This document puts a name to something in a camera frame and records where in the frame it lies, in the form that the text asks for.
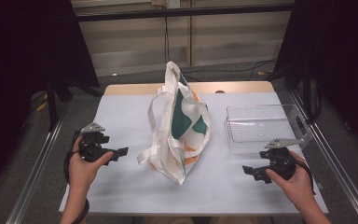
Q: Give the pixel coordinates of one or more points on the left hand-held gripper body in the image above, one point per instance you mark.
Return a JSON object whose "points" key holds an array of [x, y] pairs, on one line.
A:
{"points": [[90, 149]]}

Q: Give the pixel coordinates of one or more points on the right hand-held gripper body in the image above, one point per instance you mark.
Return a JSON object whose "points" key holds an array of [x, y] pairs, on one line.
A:
{"points": [[279, 161]]}

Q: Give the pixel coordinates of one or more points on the clear plastic container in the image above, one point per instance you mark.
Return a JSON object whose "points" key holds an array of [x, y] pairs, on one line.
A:
{"points": [[261, 127]]}

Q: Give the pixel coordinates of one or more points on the white patterned tote bag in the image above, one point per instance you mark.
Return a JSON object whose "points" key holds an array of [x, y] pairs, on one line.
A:
{"points": [[180, 124]]}

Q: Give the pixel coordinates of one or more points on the person's left hand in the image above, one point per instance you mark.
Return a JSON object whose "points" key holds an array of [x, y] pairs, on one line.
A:
{"points": [[82, 172]]}

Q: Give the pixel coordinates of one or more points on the person's right hand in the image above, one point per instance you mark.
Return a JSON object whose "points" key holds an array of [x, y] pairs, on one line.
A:
{"points": [[298, 186]]}

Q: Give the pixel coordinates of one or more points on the black metal stand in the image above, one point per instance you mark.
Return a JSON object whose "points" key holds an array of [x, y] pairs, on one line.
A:
{"points": [[307, 93], [52, 102]]}

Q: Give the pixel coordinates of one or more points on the yellow floor tape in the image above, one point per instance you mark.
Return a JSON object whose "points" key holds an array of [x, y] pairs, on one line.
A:
{"points": [[42, 106]]}

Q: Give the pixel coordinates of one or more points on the black curtain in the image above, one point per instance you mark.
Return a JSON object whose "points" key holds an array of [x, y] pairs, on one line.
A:
{"points": [[341, 62], [21, 62]]}

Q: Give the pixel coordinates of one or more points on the black horizontal bar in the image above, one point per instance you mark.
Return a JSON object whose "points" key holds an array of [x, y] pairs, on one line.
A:
{"points": [[183, 12]]}

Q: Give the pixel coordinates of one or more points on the metal floor rail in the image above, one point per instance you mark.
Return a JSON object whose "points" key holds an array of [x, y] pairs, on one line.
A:
{"points": [[34, 174], [338, 168]]}

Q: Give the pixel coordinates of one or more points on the white wall socket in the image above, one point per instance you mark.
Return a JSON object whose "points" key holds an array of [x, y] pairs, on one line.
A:
{"points": [[173, 3]]}

